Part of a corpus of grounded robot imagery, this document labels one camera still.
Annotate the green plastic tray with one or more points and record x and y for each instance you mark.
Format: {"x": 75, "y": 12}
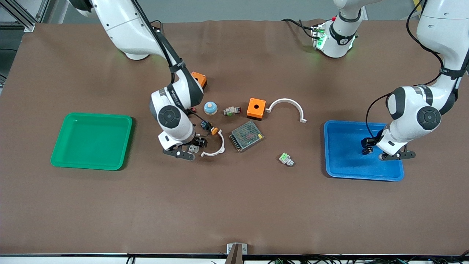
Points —
{"x": 91, "y": 141}

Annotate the green white terminal block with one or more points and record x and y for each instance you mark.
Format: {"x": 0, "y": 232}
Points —
{"x": 285, "y": 158}

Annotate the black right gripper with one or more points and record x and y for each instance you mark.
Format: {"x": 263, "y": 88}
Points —
{"x": 199, "y": 141}

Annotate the small black knob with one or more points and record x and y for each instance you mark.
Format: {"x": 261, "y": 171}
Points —
{"x": 366, "y": 150}

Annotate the metal mesh power supply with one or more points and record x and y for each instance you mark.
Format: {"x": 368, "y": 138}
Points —
{"x": 246, "y": 136}

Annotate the brown table mat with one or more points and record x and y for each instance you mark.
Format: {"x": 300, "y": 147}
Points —
{"x": 234, "y": 205}

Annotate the orange black button box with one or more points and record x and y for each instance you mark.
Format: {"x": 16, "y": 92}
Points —
{"x": 252, "y": 110}
{"x": 200, "y": 78}

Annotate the black red clip switch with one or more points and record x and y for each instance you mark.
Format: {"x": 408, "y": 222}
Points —
{"x": 191, "y": 110}

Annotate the brown post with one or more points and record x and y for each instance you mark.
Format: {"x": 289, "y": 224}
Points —
{"x": 233, "y": 255}

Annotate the green lit left base box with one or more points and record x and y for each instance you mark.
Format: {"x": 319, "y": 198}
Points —
{"x": 318, "y": 36}

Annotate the black orange push button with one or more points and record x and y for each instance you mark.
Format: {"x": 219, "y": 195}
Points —
{"x": 207, "y": 126}

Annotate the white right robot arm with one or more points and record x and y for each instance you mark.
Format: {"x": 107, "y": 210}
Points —
{"x": 128, "y": 29}

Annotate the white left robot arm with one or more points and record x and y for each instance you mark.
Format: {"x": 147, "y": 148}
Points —
{"x": 406, "y": 121}

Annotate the metal table edge bracket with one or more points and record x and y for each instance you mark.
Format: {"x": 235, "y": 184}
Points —
{"x": 244, "y": 249}

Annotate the white red green switch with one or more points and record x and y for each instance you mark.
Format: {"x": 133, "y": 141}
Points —
{"x": 231, "y": 110}

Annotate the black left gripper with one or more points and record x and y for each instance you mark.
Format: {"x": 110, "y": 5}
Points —
{"x": 368, "y": 142}

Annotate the blue plastic tray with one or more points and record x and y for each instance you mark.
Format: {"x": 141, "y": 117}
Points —
{"x": 348, "y": 154}

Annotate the small white curved bracket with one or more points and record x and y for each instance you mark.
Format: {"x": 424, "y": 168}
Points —
{"x": 222, "y": 143}

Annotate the white red circuit breaker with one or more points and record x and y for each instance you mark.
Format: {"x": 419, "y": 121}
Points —
{"x": 193, "y": 148}

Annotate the large white curved bracket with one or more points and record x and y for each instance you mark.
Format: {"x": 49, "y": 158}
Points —
{"x": 289, "y": 100}

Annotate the blue round dome button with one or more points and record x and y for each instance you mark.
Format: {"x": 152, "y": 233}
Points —
{"x": 210, "y": 109}

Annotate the aluminium frame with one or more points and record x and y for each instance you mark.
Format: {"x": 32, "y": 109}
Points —
{"x": 22, "y": 16}

